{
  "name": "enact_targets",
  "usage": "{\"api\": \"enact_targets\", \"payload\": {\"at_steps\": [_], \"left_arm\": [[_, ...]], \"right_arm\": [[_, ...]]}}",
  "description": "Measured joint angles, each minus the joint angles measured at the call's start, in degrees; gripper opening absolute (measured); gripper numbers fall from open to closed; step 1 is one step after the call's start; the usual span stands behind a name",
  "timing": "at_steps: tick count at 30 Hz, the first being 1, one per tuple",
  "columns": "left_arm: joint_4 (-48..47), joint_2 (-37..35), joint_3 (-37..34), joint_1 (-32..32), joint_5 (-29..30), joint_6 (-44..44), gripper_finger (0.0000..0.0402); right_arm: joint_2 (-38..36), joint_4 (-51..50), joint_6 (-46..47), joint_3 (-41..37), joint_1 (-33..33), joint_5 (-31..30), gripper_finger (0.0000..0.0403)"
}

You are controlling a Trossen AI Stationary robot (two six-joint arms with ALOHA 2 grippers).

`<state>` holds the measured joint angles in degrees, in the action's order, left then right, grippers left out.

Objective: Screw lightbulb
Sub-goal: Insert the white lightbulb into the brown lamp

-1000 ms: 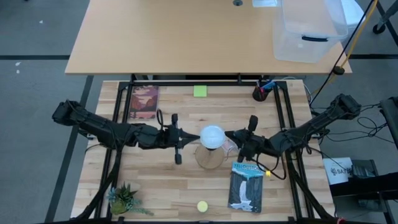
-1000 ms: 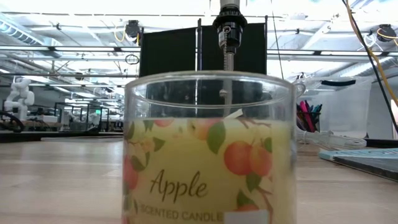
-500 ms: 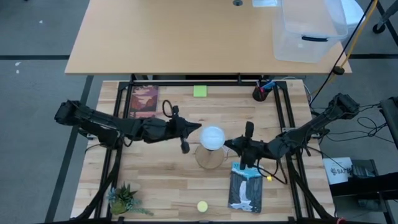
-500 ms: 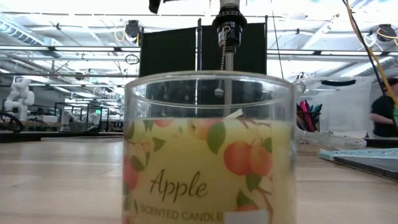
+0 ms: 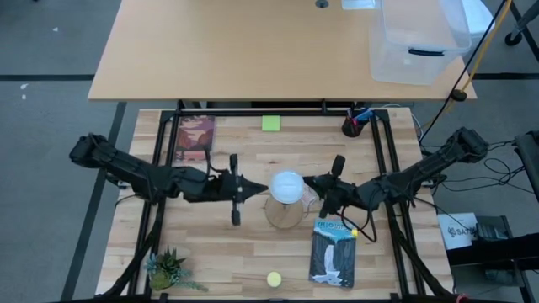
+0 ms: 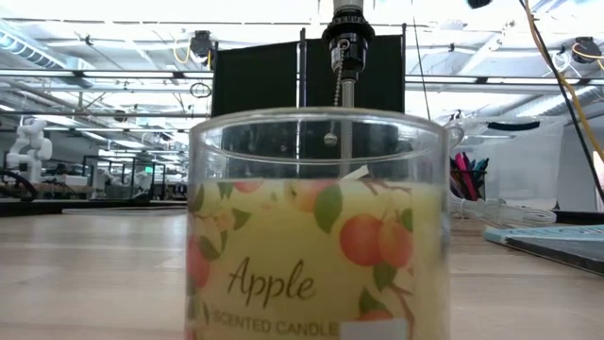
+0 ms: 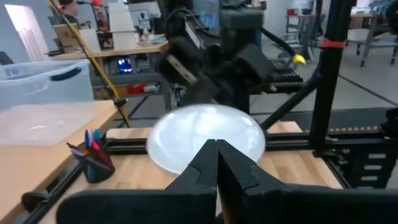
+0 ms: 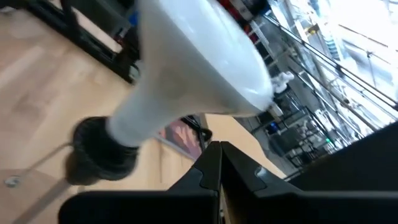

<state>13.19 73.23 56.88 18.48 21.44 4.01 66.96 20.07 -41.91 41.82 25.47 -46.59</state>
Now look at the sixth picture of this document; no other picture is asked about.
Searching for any black socket metal pole lamp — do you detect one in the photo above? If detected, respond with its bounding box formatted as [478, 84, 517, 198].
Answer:
[321, 11, 378, 179]

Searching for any black divider panel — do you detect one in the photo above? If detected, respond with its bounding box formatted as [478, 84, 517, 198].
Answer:
[210, 40, 300, 179]
[301, 33, 407, 179]

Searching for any clear plastic storage bin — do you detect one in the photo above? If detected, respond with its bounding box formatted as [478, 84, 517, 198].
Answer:
[447, 114, 566, 213]

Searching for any pink pen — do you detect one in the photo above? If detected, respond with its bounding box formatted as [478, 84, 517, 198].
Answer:
[454, 151, 478, 200]

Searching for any black mesh pen cup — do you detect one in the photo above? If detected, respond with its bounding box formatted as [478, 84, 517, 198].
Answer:
[449, 167, 488, 203]

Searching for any blue Yellowstone book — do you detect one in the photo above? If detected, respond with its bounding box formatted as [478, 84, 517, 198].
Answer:
[481, 223, 604, 277]

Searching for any apple scented candle glass jar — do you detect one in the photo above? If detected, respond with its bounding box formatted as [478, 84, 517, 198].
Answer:
[183, 106, 453, 340]

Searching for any white humanoid robot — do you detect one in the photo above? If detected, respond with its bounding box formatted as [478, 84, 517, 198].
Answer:
[5, 117, 54, 185]

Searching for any thin black cable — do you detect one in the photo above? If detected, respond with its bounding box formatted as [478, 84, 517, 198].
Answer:
[410, 0, 432, 122]

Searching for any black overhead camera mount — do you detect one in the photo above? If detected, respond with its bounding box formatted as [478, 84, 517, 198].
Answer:
[573, 36, 603, 65]
[189, 29, 214, 60]

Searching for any yellow cable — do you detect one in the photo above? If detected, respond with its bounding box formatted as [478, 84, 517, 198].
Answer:
[522, 0, 604, 162]

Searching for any thick black cable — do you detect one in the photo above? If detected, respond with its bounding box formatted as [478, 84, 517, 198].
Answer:
[517, 0, 604, 204]

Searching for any silver ball pull chain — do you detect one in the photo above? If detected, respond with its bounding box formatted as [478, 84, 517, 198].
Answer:
[323, 40, 351, 147]

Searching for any white coiled power cord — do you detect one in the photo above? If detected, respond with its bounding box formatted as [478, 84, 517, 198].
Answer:
[449, 195, 558, 229]

